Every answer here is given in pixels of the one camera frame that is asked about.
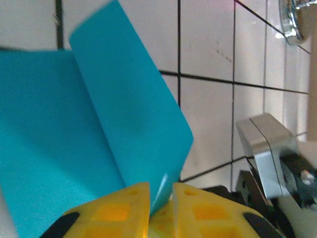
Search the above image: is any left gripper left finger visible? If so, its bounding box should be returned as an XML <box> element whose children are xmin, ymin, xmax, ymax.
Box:
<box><xmin>39</xmin><ymin>181</ymin><xmax>151</xmax><ymax>238</ymax></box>

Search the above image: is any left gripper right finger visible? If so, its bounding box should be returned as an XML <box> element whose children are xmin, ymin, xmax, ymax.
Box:
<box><xmin>150</xmin><ymin>182</ymin><xmax>282</xmax><ymax>238</ymax></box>

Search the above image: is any blue square paper sheet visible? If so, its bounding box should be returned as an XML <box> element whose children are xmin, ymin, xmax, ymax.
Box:
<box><xmin>0</xmin><ymin>0</ymin><xmax>194</xmax><ymax>238</ymax></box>

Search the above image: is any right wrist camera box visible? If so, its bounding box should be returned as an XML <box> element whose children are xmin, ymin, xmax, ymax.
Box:
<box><xmin>236</xmin><ymin>113</ymin><xmax>301</xmax><ymax>199</ymax></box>

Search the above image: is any chrome wire glass rack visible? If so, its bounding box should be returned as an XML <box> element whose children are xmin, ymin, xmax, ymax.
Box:
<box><xmin>278</xmin><ymin>0</ymin><xmax>313</xmax><ymax>47</ymax></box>

